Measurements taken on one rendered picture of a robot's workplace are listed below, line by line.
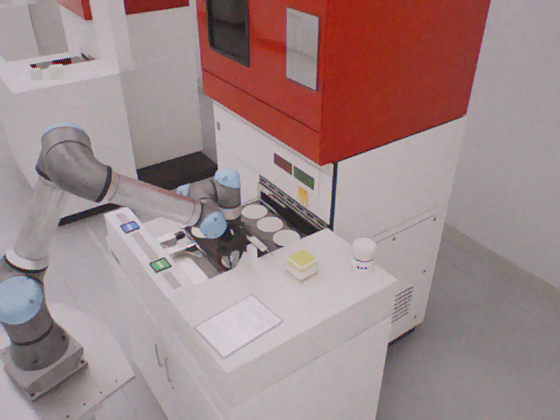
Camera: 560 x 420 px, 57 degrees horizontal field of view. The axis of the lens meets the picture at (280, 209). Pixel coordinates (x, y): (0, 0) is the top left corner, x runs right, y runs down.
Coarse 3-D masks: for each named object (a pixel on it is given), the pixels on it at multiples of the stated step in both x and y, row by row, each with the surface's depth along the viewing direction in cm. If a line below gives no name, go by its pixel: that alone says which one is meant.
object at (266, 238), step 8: (256, 200) 211; (264, 216) 201; (272, 216) 201; (280, 216) 201; (240, 224) 197; (248, 224) 197; (256, 224) 197; (288, 224) 197; (256, 232) 192; (264, 232) 192; (272, 232) 192; (200, 240) 188; (208, 240) 188; (248, 240) 188; (264, 240) 188; (272, 240) 188; (208, 248) 184; (272, 248) 184; (280, 248) 184; (216, 256) 180
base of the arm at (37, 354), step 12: (48, 336) 140; (60, 336) 145; (12, 348) 139; (24, 348) 137; (36, 348) 138; (48, 348) 140; (60, 348) 143; (24, 360) 139; (36, 360) 141; (48, 360) 141
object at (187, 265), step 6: (180, 258) 182; (186, 258) 182; (180, 264) 180; (186, 264) 180; (192, 264) 180; (186, 270) 177; (192, 270) 177; (198, 270) 177; (192, 276) 174; (198, 276) 174; (204, 276) 174; (192, 282) 172; (198, 282) 172
